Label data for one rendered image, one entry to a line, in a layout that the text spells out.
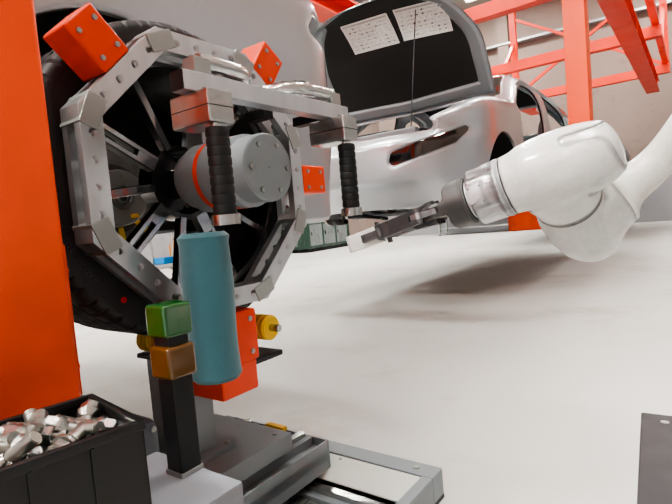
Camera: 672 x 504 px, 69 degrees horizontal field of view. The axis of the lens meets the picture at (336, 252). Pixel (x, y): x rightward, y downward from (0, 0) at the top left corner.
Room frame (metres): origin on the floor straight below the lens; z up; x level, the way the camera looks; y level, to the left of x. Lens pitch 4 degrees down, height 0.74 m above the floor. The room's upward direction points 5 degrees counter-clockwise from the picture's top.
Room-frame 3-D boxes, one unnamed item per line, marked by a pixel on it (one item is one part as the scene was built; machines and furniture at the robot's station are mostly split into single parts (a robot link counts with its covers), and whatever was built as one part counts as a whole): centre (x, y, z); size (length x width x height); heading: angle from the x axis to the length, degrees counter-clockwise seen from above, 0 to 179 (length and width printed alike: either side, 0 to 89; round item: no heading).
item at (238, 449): (1.13, 0.39, 0.32); 0.40 x 0.30 x 0.28; 144
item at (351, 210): (1.03, -0.04, 0.83); 0.04 x 0.04 x 0.16
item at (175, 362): (0.59, 0.21, 0.59); 0.04 x 0.04 x 0.04; 54
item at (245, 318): (1.05, 0.28, 0.48); 0.16 x 0.12 x 0.17; 54
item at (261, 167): (0.99, 0.19, 0.85); 0.21 x 0.14 x 0.14; 54
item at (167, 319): (0.59, 0.21, 0.64); 0.04 x 0.04 x 0.04; 54
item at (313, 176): (1.29, 0.07, 0.85); 0.09 x 0.08 x 0.07; 144
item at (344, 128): (1.04, -0.02, 0.93); 0.09 x 0.05 x 0.05; 54
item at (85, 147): (1.03, 0.25, 0.85); 0.54 x 0.07 x 0.54; 144
